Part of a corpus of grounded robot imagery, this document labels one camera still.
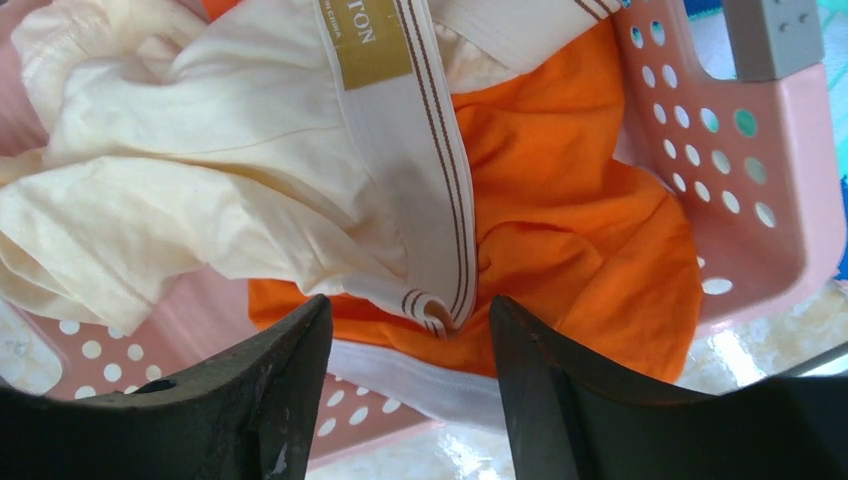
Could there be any orange underwear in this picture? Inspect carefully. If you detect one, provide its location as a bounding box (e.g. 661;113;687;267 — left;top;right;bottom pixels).
198;0;705;432

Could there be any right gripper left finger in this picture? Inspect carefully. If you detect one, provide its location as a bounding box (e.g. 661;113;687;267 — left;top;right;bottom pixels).
1;295;333;479

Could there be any cream boxer underwear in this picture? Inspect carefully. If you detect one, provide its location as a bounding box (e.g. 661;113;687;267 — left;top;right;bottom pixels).
1;1;620;336

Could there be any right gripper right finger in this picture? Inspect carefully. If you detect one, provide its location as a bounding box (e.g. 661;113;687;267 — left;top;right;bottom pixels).
490;296;847;479

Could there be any pink plastic basket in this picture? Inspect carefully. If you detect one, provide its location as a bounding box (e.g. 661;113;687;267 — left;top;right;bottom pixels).
0;0;848;472

